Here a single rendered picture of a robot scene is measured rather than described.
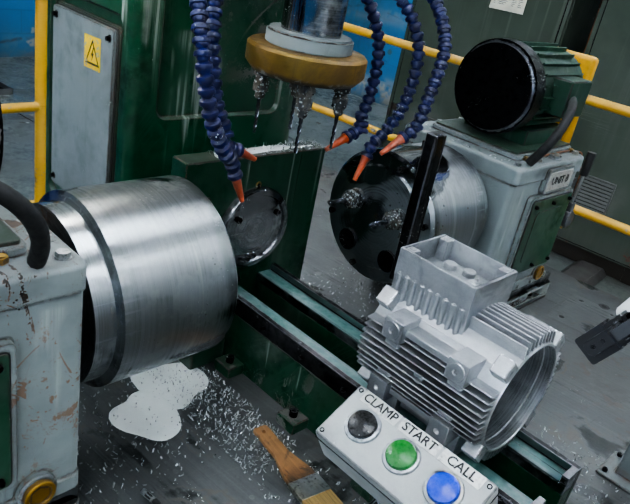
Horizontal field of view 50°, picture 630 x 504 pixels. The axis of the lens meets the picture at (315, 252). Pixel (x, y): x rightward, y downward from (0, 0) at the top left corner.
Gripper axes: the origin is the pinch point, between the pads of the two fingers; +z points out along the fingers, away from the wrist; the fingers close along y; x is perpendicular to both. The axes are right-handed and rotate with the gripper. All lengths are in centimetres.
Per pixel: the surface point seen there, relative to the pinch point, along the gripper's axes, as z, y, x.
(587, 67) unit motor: 9, 84, 47
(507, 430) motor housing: 23.6, 8.3, -3.8
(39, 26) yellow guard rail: 158, 68, 223
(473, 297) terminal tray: 10.6, 1.2, 11.9
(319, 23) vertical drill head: 7, 4, 55
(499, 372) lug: 11.8, -1.5, 3.0
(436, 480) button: 9.4, -21.6, -2.0
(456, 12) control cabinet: 113, 305, 194
